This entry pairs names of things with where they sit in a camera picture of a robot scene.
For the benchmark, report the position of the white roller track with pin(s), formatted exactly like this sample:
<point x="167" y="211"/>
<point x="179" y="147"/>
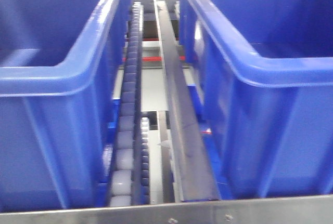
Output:
<point x="125" y="186"/>

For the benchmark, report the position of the right steel shelf rack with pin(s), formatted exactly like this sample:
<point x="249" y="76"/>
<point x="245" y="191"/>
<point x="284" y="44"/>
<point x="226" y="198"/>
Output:
<point x="308" y="209"/>

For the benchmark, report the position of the blue target bin left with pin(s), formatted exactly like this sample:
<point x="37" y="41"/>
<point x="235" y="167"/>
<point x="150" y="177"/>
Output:
<point x="59" y="63"/>

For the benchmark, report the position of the blue target bin right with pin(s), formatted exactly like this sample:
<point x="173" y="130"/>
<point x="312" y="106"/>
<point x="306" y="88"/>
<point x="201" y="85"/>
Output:
<point x="264" y="68"/>

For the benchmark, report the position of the steel divider rail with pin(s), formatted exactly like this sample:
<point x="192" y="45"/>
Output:
<point x="192" y="169"/>

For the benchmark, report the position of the blue target bin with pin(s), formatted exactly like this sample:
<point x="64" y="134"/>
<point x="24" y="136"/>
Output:
<point x="59" y="63"/>
<point x="264" y="68"/>

